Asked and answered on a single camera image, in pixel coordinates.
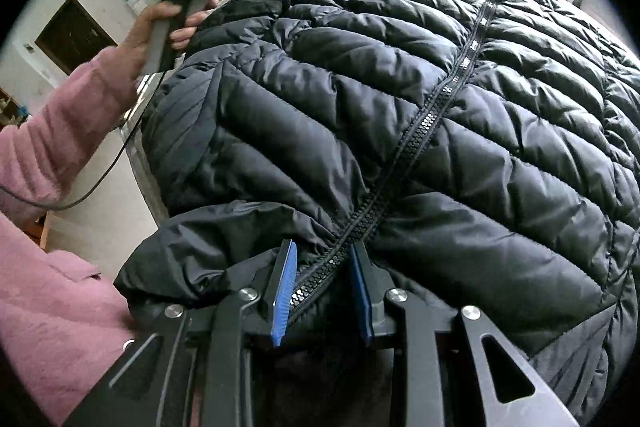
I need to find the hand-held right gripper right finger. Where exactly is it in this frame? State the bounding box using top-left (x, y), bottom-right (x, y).
top-left (349, 242), bottom-right (581, 427)

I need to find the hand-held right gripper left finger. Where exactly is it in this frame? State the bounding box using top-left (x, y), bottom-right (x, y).
top-left (65, 239), bottom-right (300, 427)

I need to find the black puffer jacket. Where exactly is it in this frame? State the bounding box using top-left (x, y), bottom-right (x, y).
top-left (114, 0), bottom-right (640, 423)

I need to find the person's left forearm pink sleeve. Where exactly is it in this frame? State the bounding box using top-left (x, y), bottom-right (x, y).
top-left (0, 46), bottom-right (140, 218)

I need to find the person's left hand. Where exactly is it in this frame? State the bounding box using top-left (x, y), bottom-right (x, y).
top-left (121, 0), bottom-right (222, 80)

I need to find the person's pink fleece top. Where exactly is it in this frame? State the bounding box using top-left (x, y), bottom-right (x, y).
top-left (0, 211), bottom-right (138, 427)

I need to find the dark framed wall picture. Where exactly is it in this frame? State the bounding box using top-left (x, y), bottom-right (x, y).
top-left (35, 0), bottom-right (119, 76)

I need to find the black cable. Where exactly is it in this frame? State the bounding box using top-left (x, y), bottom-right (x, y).
top-left (0, 69), bottom-right (168, 210)

